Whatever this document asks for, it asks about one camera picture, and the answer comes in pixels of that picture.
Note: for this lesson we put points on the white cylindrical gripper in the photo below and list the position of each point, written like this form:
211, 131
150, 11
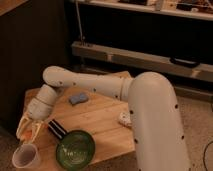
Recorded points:
39, 108

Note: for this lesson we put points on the white ceramic cup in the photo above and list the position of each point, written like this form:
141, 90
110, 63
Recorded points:
26, 156

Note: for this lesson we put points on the green frying pan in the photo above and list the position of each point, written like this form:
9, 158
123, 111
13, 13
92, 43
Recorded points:
75, 149

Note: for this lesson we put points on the blue sponge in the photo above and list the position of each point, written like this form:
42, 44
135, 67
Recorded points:
78, 98

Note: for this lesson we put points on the grey metal shelf rail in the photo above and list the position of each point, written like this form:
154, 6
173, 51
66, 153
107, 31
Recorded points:
202, 72

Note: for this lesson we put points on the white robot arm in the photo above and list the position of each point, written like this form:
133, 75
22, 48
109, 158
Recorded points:
156, 121

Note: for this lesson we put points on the metal vertical pole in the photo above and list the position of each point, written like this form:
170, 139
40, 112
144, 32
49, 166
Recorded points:
79, 22

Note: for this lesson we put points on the upper shelf with clutter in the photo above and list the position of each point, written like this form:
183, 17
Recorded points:
156, 9

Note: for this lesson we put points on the wooden table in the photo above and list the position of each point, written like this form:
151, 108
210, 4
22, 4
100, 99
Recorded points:
99, 117

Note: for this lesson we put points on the black handle on rail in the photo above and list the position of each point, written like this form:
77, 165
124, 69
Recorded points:
184, 63

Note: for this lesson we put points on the orange pepper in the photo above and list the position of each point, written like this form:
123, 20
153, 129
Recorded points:
27, 135

